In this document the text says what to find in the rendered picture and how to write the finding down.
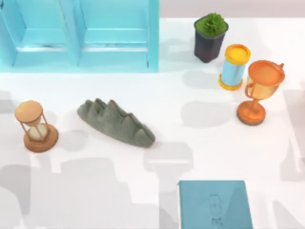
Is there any grey mountain-shaped rock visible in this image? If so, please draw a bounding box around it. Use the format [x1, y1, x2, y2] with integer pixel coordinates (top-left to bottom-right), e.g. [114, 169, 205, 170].
[76, 98, 156, 149]

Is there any light blue rack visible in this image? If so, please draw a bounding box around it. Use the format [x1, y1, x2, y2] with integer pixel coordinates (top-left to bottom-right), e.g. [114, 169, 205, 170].
[0, 0, 160, 74]

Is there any dark plant pot with greenery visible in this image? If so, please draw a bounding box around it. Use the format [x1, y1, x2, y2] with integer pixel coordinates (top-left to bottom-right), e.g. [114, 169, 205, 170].
[193, 13, 229, 64]

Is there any blue can with yellow ends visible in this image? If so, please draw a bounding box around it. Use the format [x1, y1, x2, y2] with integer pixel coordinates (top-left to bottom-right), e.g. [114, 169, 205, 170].
[219, 43, 252, 91]

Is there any teal book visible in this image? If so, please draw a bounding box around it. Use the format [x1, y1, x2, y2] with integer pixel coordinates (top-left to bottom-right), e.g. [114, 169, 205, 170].
[177, 180, 254, 229]

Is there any orange trophy cup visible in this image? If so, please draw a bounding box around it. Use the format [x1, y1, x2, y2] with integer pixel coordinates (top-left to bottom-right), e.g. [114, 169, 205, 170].
[236, 60, 285, 126]

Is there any wooden hourglass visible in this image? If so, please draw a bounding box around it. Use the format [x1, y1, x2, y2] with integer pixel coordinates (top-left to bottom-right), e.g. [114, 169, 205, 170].
[14, 100, 59, 153]

